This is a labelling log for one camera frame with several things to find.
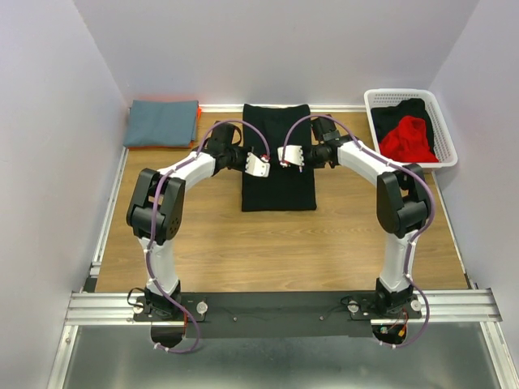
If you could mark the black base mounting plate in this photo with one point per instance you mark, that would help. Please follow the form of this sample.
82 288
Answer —
207 316

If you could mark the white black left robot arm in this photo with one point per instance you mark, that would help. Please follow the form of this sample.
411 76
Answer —
155 215

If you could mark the folded blue t-shirt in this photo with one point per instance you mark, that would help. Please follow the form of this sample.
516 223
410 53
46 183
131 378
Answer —
162 123

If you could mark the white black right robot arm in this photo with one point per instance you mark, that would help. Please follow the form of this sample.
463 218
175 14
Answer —
403 201

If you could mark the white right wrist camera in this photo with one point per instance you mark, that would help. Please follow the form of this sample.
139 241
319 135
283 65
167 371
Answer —
290 155

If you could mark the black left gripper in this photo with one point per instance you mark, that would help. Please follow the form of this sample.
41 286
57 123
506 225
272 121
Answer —
242 159

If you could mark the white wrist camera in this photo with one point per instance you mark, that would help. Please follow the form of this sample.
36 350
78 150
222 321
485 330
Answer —
256 166
290 155

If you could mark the aluminium frame rail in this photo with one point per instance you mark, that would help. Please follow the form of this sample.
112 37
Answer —
220 249

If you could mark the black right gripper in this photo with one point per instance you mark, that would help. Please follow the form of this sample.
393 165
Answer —
307 154

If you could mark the black t-shirt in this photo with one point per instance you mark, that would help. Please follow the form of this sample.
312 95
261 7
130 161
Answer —
284 189

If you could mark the white plastic laundry basket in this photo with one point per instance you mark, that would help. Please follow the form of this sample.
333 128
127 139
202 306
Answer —
444 148

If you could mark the red t-shirt in basket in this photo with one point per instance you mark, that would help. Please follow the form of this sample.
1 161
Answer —
408 142

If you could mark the black garment in basket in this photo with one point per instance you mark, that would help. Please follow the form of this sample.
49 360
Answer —
386 119

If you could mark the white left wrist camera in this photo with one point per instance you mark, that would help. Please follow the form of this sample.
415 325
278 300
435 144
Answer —
256 166

